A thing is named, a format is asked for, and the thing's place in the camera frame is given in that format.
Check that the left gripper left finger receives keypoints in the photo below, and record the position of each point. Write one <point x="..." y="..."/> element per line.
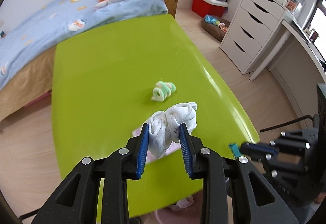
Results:
<point x="75" y="200"/>

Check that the purple paper packet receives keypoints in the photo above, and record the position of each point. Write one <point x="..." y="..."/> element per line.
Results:
<point x="157" y="150"/>

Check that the pink trash bin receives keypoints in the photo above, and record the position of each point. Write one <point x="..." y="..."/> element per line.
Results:
<point x="187" y="210"/>

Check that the green table cover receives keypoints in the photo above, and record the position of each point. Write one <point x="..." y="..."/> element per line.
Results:
<point x="103" y="82"/>

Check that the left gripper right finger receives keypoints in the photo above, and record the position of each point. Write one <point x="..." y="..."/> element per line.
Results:
<point x="254" y="200"/>

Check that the white drawer cabinet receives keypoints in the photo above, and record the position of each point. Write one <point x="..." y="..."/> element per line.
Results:
<point x="251" y="28"/>

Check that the white desk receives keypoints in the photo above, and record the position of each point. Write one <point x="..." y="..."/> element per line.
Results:
<point x="296" y="65"/>

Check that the teal binder clip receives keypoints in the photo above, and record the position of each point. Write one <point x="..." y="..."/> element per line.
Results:
<point x="235" y="150"/>

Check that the red storage box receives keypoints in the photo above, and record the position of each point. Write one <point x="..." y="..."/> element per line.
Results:
<point x="209" y="7"/>

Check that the green white striped sock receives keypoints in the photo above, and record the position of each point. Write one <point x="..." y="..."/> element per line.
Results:
<point x="162" y="90"/>

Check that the bed with blue blanket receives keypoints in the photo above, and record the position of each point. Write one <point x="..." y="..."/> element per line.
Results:
<point x="27" y="52"/>

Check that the brown pet bed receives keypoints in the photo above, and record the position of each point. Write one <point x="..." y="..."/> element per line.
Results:
<point x="215" y="26"/>

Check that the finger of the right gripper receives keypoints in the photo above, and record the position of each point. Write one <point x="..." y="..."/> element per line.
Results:
<point x="259" y="151"/>

